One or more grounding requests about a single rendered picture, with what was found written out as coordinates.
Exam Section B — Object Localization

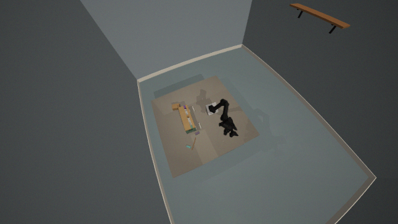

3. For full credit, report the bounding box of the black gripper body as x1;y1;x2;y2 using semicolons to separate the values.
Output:
225;123;235;137

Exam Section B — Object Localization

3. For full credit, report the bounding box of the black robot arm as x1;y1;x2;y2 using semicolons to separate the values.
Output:
209;99;233;135

